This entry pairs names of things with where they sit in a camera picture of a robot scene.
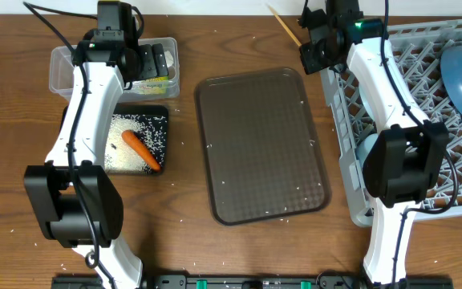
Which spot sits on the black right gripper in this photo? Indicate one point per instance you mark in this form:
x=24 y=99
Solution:
x=311 y=64

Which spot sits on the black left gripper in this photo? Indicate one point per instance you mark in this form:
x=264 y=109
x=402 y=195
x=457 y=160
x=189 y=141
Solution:
x=153 y=61

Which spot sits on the green snack wrapper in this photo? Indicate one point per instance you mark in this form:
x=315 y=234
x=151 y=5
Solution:
x=156 y=85

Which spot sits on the wooden chopstick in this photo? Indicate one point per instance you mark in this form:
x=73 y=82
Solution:
x=284 y=26

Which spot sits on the orange carrot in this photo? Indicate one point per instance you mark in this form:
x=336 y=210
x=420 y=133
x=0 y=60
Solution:
x=139 y=147

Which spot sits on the white rice pile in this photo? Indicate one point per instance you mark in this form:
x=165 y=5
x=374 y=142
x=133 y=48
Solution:
x=150 y=129

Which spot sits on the light blue cup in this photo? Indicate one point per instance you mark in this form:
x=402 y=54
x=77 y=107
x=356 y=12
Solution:
x=365 y=147

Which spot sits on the brown serving tray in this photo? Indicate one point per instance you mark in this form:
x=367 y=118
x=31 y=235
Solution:
x=261 y=152

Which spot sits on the white napkin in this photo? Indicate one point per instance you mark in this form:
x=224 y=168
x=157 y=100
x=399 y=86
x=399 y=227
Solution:
x=169 y=59

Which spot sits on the light blue small bowl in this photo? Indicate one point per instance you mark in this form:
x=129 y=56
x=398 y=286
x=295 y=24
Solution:
x=364 y=99

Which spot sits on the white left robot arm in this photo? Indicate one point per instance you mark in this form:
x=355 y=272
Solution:
x=72 y=197

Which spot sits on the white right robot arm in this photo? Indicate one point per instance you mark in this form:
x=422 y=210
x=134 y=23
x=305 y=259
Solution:
x=404 y=161

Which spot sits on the grey dishwasher rack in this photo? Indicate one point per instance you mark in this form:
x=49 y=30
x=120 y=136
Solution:
x=417 y=49

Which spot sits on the black rectangular tray bin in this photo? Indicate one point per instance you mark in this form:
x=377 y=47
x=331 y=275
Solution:
x=142 y=110

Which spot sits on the clear plastic bin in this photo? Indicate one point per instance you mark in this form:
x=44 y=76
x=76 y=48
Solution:
x=61 y=78

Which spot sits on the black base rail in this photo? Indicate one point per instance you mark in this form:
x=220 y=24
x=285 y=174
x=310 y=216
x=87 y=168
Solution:
x=326 y=280

